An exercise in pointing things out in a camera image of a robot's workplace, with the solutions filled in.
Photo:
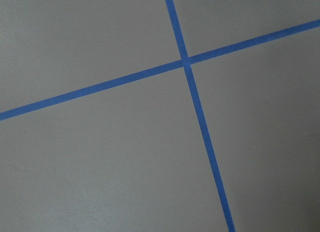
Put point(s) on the crossing blue tape strip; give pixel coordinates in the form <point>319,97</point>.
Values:
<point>187,67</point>

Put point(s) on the long blue tape strip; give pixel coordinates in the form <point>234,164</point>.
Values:
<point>157,70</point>

